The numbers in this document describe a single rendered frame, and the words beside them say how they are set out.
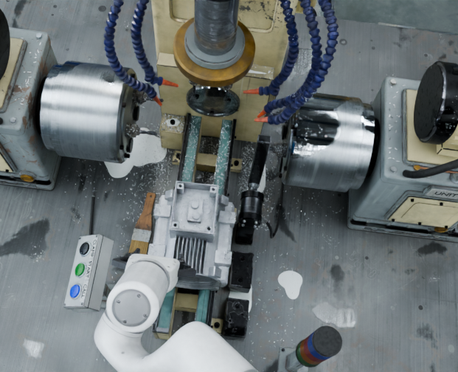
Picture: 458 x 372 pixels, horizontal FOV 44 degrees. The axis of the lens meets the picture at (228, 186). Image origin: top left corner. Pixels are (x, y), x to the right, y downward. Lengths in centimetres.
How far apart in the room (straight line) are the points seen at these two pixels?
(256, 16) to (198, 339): 88
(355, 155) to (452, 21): 203
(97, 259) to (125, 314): 43
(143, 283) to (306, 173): 64
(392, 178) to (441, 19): 203
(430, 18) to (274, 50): 185
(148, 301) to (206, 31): 55
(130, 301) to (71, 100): 65
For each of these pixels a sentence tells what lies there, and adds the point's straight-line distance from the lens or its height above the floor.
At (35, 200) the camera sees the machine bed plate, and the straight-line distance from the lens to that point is 172.
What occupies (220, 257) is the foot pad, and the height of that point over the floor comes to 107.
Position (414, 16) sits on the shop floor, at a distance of 329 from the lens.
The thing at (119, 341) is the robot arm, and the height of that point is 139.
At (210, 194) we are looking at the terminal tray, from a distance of 131.
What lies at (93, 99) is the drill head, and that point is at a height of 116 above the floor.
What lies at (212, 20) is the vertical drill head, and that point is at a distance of 114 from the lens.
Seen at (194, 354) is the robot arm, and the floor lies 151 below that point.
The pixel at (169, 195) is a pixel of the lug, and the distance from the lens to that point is 136.
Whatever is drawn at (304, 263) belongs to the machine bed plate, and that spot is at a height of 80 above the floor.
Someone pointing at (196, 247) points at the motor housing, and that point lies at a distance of 131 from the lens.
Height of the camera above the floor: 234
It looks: 67 degrees down
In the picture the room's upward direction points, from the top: 8 degrees clockwise
